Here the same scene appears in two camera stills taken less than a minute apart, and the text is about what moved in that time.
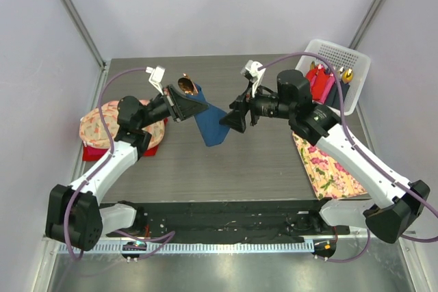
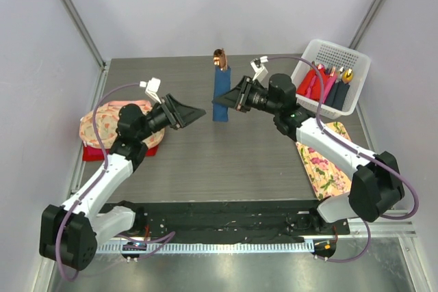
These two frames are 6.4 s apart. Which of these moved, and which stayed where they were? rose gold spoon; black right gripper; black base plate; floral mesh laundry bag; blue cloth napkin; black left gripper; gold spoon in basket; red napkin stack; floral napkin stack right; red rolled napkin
Moved: blue cloth napkin; black right gripper; black left gripper; rose gold spoon
Stayed: floral mesh laundry bag; red napkin stack; floral napkin stack right; gold spoon in basket; red rolled napkin; black base plate
